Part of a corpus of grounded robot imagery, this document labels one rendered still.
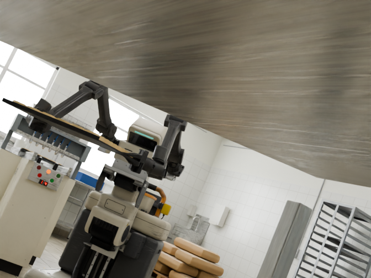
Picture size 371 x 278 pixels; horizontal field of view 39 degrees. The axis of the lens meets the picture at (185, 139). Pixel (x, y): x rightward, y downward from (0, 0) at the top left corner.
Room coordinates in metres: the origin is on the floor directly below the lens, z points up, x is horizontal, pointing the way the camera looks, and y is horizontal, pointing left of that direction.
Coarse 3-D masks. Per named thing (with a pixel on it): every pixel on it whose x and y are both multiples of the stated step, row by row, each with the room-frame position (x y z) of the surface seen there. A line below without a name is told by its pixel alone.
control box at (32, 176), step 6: (36, 168) 4.01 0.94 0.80; (42, 168) 4.03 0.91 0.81; (48, 168) 4.04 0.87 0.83; (30, 174) 4.01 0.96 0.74; (36, 174) 4.02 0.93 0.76; (42, 174) 4.03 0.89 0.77; (48, 174) 4.05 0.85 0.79; (54, 174) 4.06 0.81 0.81; (60, 174) 4.07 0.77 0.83; (36, 180) 4.03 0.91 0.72; (48, 180) 4.05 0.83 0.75; (54, 180) 4.07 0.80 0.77; (60, 180) 4.08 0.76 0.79; (48, 186) 4.06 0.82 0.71; (54, 186) 4.07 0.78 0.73
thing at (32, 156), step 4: (20, 152) 5.12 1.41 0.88; (24, 152) 4.74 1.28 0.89; (28, 152) 4.40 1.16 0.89; (32, 152) 4.11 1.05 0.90; (36, 152) 3.99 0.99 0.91; (20, 156) 4.93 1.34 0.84; (24, 156) 4.57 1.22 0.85; (28, 156) 4.27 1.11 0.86; (32, 156) 4.00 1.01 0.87; (32, 160) 4.00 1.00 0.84
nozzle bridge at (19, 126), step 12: (24, 120) 4.71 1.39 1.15; (12, 132) 4.71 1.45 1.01; (24, 132) 4.68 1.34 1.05; (36, 132) 4.76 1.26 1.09; (48, 132) 4.79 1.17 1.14; (60, 132) 4.74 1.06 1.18; (48, 144) 4.75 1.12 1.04; (72, 144) 4.87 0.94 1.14; (84, 144) 4.82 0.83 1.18; (72, 156) 4.84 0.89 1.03; (84, 156) 4.84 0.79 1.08
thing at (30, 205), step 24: (24, 168) 4.03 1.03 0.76; (24, 192) 4.04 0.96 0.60; (48, 192) 4.10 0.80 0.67; (0, 216) 4.07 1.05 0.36; (24, 216) 4.07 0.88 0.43; (48, 216) 4.12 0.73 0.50; (0, 240) 4.04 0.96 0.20; (24, 240) 4.09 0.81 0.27; (0, 264) 4.10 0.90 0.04; (24, 264) 4.12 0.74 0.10
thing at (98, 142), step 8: (8, 104) 1.93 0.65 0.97; (16, 104) 1.88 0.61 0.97; (24, 112) 2.05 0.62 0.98; (32, 112) 1.87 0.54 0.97; (48, 120) 1.87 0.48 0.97; (56, 120) 1.85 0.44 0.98; (64, 128) 1.98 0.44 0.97; (72, 128) 1.83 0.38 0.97; (80, 136) 2.17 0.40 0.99; (88, 136) 1.82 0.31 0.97; (96, 136) 1.81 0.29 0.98; (96, 144) 2.32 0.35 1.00; (104, 144) 1.89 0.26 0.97; (120, 152) 2.09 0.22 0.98
